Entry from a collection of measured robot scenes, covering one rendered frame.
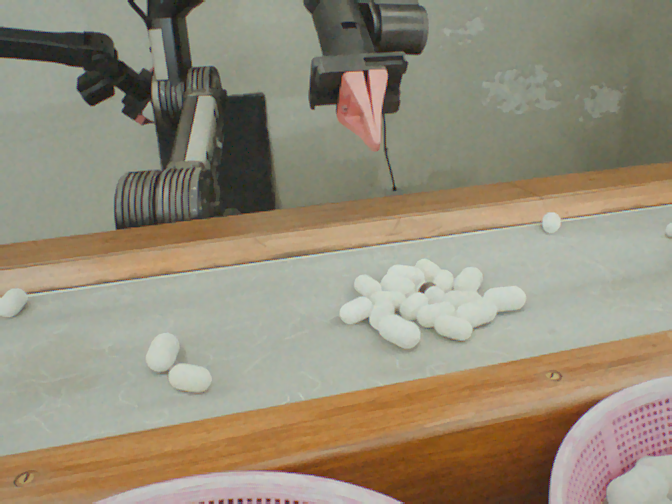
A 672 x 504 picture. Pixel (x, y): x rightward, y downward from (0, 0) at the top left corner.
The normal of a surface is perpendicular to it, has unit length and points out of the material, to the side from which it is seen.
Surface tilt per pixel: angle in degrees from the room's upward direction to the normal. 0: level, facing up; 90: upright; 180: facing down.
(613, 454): 72
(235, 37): 90
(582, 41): 91
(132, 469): 0
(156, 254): 45
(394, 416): 0
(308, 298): 0
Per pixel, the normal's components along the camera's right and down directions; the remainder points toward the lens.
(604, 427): 0.57, -0.07
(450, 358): -0.06, -0.94
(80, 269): 0.13, -0.44
